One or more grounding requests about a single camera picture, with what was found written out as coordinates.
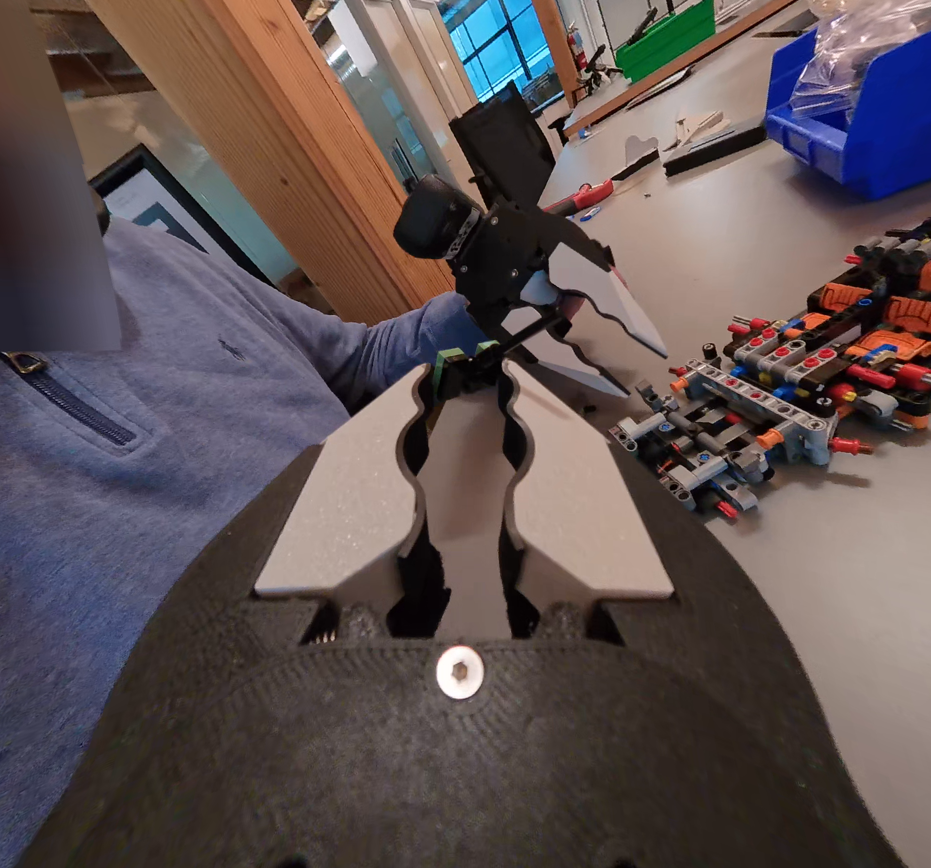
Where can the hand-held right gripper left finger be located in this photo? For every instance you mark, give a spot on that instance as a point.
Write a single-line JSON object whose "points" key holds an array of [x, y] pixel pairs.
{"points": [[342, 512]]}

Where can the lego chassis model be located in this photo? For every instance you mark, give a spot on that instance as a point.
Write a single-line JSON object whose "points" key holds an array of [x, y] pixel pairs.
{"points": [[800, 388]]}

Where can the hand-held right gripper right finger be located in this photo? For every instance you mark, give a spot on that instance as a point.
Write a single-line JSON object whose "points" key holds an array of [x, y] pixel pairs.
{"points": [[589, 512]]}

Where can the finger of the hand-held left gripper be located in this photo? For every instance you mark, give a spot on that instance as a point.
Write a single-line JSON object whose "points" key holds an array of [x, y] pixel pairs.
{"points": [[604, 294], [574, 366]]}

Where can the blue storage bin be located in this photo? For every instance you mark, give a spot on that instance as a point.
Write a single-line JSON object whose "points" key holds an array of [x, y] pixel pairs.
{"points": [[873, 134]]}

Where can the white cardboard cutouts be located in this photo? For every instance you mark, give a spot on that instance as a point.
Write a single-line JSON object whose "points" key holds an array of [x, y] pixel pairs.
{"points": [[691, 126]]}

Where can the black green lego piece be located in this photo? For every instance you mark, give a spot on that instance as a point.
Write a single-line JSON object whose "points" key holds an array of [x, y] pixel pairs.
{"points": [[465, 374]]}

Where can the red fire extinguisher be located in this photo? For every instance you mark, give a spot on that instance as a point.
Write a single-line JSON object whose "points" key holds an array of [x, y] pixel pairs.
{"points": [[576, 46]]}

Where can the black foam block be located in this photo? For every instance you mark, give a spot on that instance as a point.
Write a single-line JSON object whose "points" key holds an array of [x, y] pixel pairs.
{"points": [[713, 148]]}

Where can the green bin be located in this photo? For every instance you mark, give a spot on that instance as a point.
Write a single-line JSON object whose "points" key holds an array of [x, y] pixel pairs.
{"points": [[665, 39]]}

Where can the person's torso in blue sweater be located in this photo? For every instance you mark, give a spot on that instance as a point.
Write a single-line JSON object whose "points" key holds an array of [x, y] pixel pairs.
{"points": [[145, 446]]}

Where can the black office chair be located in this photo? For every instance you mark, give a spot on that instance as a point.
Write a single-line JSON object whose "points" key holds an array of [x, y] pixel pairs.
{"points": [[509, 141]]}

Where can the framed wall screen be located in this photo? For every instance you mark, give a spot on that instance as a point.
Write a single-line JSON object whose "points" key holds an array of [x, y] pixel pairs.
{"points": [[167, 206]]}

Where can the clear plastic bags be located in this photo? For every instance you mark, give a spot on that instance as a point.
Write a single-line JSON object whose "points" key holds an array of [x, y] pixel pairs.
{"points": [[858, 46]]}

